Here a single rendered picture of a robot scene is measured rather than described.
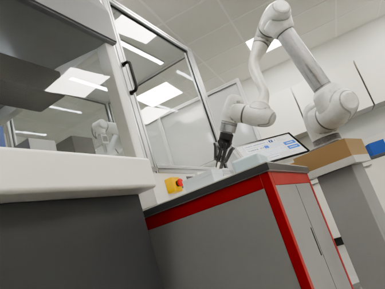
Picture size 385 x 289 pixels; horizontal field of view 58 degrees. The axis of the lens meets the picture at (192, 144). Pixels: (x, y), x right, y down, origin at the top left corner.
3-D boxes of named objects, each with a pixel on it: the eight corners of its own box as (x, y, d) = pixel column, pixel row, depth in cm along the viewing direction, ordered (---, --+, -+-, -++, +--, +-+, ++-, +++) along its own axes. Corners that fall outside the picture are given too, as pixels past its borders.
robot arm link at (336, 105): (348, 122, 191) (372, 106, 171) (325, 135, 187) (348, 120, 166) (273, 14, 207) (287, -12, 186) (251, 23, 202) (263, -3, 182)
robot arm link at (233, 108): (217, 119, 189) (239, 124, 183) (223, 91, 188) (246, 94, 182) (224, 121, 198) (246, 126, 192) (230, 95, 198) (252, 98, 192)
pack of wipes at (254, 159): (246, 176, 126) (242, 164, 127) (271, 167, 123) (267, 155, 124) (234, 174, 112) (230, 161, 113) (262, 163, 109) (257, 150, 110)
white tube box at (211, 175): (226, 182, 126) (222, 169, 127) (215, 183, 119) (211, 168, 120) (197, 194, 132) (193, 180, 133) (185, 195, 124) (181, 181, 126)
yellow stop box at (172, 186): (184, 190, 168) (180, 176, 170) (176, 190, 162) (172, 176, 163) (176, 193, 170) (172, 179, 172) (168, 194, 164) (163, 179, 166)
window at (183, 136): (226, 168, 241) (185, 51, 265) (153, 165, 167) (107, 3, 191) (225, 169, 241) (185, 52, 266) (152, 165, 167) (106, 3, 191)
